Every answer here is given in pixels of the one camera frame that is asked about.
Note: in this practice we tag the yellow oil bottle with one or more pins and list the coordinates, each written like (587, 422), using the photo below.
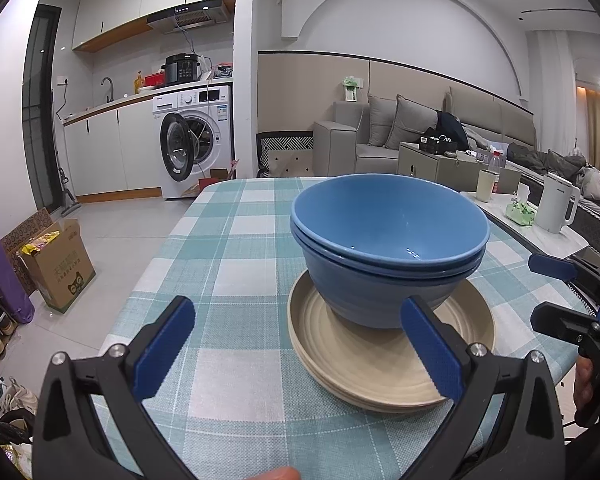
(139, 82)

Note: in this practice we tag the white sheer curtain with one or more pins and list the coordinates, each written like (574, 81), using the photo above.
(552, 90)

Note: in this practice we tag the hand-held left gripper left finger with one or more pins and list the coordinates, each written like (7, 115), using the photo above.
(165, 345)

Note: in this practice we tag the black box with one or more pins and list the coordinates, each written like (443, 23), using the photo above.
(437, 147)

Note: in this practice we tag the person's right hand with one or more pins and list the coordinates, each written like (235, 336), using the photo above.
(584, 380)

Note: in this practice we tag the white marble coffee table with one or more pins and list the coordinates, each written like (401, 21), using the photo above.
(555, 242)

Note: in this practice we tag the dark grey coat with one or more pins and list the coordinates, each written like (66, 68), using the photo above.
(530, 155)

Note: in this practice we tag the stick vacuum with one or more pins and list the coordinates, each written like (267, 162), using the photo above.
(70, 205)

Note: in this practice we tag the kitchen faucet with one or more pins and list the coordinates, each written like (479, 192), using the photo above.
(111, 91)

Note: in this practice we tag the black framed glass door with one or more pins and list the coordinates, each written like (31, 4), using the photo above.
(40, 110)

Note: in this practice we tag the green tissue pack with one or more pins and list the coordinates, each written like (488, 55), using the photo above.
(520, 212)

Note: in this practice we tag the white sneaker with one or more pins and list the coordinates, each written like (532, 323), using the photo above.
(5, 392)

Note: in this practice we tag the white wall panel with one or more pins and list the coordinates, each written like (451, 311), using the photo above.
(351, 91)

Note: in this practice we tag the grey sofa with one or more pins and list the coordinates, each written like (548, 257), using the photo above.
(335, 145)

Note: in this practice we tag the white wall socket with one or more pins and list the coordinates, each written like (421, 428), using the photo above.
(62, 81)

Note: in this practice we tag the white kitchen base cabinets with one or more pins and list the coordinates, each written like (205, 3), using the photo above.
(100, 150)

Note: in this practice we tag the yellow snack packet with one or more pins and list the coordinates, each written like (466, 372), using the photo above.
(40, 242)

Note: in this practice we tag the patterned flat cardboard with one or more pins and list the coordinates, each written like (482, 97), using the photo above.
(30, 220)

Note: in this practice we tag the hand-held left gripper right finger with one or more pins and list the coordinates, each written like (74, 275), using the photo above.
(430, 350)

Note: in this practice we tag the white kitchen wall cabinets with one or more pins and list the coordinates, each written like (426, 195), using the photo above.
(110, 10)

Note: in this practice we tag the purple rolled mat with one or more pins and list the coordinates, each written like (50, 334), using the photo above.
(0, 270)

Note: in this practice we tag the plastic bottle with red cap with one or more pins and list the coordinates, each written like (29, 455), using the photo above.
(496, 162)

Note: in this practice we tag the grey side cabinet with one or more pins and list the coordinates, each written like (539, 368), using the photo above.
(430, 165)

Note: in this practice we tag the dark jacket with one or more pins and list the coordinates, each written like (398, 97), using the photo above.
(450, 125)

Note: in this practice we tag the coloured bag bundle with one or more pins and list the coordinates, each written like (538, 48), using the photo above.
(222, 71)

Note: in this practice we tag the white electric kettle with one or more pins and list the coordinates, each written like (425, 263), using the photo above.
(555, 205)

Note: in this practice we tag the white dish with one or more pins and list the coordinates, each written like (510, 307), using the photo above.
(146, 89)

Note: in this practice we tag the grey pillow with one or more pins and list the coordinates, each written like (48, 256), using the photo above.
(597, 185)

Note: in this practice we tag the black shoe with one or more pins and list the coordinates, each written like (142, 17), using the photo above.
(12, 427)

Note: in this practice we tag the brown cardboard box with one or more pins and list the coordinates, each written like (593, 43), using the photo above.
(62, 280)

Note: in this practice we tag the grey cushion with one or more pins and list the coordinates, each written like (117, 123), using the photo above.
(380, 120)
(412, 122)

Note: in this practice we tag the red cardboard box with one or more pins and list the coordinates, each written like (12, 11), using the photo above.
(210, 183)

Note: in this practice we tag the small red box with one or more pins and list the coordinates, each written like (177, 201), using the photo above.
(154, 79)

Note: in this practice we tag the person's left hand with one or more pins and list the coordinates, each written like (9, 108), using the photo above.
(275, 474)

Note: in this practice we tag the black pressure cooker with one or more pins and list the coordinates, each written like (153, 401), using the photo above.
(180, 71)

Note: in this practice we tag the teal checked tablecloth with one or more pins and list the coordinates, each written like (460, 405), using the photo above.
(230, 240)

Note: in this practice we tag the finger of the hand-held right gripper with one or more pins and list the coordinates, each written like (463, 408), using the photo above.
(550, 265)
(555, 320)

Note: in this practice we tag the cream cup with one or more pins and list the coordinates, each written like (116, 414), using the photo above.
(486, 187)

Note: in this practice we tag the steel range hood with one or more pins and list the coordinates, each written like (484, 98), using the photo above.
(190, 17)

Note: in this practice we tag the white washing machine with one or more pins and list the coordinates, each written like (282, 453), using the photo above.
(200, 102)

